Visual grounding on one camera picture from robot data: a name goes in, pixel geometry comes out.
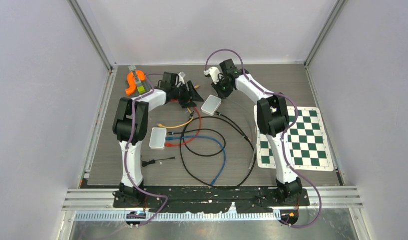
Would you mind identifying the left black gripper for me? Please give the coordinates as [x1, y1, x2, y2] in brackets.
[171, 81, 203, 109]

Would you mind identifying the white network switch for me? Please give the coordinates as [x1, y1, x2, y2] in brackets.
[201, 94, 222, 116]
[149, 127, 167, 150]

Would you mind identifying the black cable with green plug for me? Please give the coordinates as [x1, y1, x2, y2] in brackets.
[179, 111, 257, 189]

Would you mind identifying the long black ethernet cable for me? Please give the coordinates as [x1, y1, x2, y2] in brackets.
[165, 128, 226, 158]

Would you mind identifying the blue ethernet cable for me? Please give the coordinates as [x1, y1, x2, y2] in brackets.
[164, 135, 227, 186]

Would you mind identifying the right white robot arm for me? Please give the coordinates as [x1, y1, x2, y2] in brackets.
[204, 59, 303, 205]

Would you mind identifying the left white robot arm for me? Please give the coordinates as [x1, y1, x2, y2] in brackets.
[112, 70, 203, 207]

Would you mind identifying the grey lego baseplate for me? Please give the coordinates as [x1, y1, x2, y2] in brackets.
[125, 65, 153, 97]

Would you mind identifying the lime green lego brick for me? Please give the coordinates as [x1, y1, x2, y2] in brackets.
[137, 85, 146, 94]

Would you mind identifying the orange S-shaped block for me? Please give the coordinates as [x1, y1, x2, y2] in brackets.
[125, 70, 146, 97]

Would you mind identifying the black power adapter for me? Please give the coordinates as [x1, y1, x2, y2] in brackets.
[141, 156, 176, 167]

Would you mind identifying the green white chessboard mat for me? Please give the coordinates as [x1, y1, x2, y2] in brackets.
[256, 106, 335, 172]

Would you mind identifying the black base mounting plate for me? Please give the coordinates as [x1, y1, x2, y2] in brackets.
[112, 185, 310, 214]

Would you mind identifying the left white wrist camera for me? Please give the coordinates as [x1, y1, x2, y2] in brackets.
[176, 71, 185, 86]

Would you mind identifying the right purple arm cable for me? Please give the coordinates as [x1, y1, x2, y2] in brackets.
[204, 48, 323, 230]

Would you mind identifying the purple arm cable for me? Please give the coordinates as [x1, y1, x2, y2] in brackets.
[204, 48, 323, 230]
[123, 72, 170, 228]

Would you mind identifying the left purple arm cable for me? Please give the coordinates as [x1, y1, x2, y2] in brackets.
[123, 72, 170, 228]

